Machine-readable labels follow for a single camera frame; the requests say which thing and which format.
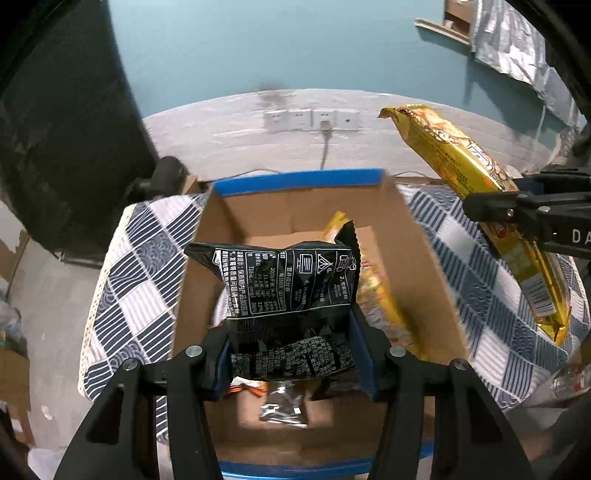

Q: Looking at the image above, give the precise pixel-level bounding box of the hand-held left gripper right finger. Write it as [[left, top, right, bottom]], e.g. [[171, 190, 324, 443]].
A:
[[349, 305, 532, 480]]

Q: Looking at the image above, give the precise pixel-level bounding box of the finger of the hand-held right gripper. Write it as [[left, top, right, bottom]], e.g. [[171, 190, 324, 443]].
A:
[[462, 190, 555, 241], [510, 172, 591, 193]]

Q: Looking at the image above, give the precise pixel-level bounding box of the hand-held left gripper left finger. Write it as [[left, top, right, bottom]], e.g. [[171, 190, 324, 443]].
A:
[[54, 329, 232, 480]]

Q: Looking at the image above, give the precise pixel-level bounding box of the yellow chip packet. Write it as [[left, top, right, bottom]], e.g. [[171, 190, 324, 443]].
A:
[[323, 211, 426, 361], [379, 105, 573, 347]]

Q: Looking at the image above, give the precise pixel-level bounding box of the silver wrapper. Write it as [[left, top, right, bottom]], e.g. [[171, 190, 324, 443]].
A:
[[231, 376, 310, 428]]

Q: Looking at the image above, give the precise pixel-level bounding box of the blue cardboard box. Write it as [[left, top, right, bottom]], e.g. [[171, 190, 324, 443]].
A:
[[171, 167, 472, 480]]

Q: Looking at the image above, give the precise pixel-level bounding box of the black snack packet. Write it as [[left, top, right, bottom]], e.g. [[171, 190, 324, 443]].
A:
[[184, 220, 361, 381]]

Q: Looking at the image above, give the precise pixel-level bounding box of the navy patterned tablecloth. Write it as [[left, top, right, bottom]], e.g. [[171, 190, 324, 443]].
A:
[[78, 185, 591, 444]]

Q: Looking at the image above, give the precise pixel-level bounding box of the clear plastic bottle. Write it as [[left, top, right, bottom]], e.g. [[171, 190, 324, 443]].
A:
[[549, 364, 591, 407]]

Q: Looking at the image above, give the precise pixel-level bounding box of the silver foil sheet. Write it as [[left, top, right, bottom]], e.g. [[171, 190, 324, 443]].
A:
[[471, 0, 587, 134]]

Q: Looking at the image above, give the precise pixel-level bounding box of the brown cardboard sheet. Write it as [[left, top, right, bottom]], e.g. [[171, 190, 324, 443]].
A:
[[0, 342, 33, 444]]

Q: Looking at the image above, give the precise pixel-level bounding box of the black chair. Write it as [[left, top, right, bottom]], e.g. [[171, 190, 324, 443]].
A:
[[0, 0, 188, 266]]

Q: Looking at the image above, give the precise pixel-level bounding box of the wooden wall shelf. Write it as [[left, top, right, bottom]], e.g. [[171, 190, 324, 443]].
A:
[[414, 17, 475, 47]]

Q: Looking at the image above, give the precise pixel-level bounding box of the grey plug cable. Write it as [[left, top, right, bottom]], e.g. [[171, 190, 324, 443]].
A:
[[318, 121, 334, 169]]

